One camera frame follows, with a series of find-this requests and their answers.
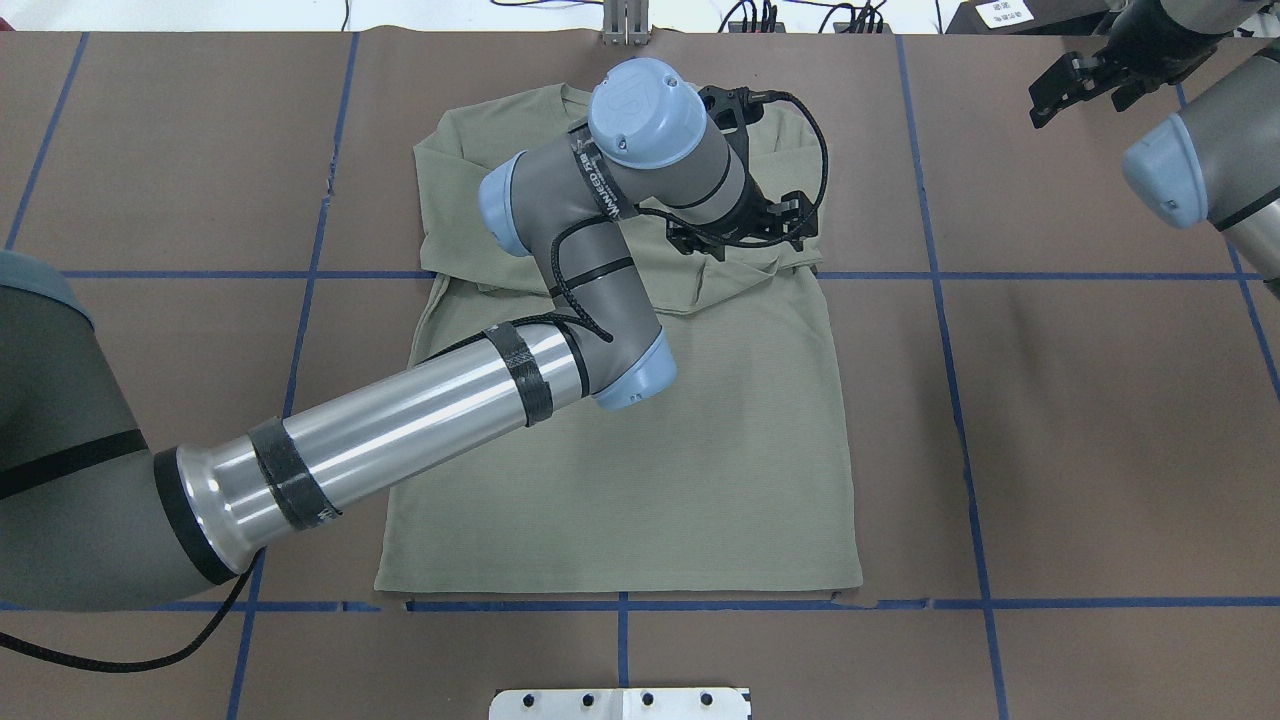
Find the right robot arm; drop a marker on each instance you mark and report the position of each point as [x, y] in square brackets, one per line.
[1214, 161]

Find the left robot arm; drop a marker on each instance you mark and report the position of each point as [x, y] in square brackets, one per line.
[95, 520]

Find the black box with white label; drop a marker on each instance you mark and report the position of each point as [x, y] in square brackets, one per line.
[1029, 18]

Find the olive green long-sleeve shirt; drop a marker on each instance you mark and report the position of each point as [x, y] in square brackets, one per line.
[736, 478]

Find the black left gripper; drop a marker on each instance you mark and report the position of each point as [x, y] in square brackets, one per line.
[752, 207]

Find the metal mounting plate with bolts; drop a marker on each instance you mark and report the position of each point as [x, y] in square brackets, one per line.
[623, 703]

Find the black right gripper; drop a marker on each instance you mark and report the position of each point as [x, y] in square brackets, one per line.
[1147, 52]

